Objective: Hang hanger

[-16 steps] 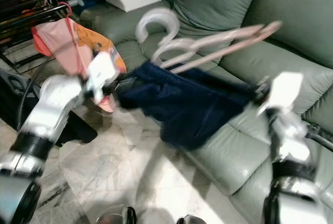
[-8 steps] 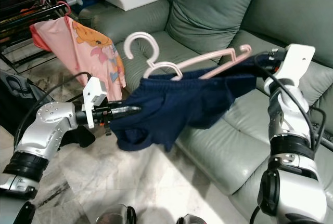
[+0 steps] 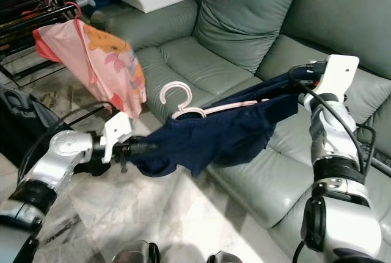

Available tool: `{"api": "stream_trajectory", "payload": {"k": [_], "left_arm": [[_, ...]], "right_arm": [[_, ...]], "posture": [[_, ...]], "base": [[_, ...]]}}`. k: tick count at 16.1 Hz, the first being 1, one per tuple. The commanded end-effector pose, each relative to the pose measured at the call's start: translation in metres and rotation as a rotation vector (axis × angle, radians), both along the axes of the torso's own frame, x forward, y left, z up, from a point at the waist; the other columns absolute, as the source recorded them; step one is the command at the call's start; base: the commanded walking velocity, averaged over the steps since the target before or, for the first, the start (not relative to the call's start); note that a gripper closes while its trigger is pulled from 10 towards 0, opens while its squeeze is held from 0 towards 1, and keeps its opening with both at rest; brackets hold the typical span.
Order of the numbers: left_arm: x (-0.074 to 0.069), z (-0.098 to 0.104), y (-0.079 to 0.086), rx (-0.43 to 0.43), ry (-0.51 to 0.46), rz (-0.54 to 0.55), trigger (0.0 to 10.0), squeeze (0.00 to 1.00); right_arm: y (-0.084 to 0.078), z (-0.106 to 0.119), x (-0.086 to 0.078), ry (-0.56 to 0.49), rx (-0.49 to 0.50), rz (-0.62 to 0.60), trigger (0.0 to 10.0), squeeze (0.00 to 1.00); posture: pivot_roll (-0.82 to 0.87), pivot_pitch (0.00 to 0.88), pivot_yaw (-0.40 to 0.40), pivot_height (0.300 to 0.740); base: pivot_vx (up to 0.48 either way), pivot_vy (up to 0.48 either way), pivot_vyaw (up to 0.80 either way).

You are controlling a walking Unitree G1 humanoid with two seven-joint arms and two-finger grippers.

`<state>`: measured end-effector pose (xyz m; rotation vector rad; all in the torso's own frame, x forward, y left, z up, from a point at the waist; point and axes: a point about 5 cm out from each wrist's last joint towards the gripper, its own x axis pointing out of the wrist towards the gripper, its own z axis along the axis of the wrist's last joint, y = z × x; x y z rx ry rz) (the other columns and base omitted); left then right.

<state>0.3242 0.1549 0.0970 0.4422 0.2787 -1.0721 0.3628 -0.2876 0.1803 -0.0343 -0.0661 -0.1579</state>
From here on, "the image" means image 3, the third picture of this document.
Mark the pale pink plastic hanger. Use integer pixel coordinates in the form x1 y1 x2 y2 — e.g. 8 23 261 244
159 81 266 121

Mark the navy blue garment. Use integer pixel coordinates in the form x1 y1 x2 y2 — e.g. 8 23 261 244
133 71 312 181

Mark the large black garment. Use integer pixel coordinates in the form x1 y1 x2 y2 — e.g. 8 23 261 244
0 86 62 178

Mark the pink orange printed shirt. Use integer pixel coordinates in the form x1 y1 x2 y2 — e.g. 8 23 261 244
34 19 147 120

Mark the grey robot left leg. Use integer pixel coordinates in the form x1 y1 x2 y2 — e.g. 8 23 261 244
111 240 159 263

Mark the grey robot leg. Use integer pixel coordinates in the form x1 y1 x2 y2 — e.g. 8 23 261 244
111 240 159 263
206 252 245 263

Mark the grey robot right leg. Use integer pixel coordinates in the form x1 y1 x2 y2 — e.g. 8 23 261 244
206 252 245 263

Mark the grey green leather sofa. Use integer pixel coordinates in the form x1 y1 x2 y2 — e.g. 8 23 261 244
101 0 391 263

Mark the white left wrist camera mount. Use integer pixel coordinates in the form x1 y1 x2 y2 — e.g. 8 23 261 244
101 112 135 165

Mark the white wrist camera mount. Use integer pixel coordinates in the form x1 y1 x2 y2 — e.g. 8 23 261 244
305 54 361 104
101 112 135 165

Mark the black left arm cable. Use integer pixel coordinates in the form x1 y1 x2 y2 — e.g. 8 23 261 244
17 101 117 184

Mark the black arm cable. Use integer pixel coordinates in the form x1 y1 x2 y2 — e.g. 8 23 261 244
288 62 376 178
17 101 117 184

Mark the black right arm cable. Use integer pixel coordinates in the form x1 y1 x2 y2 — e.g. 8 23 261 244
288 62 376 178

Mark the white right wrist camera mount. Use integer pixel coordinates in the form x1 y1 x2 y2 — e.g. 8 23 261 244
305 54 361 104

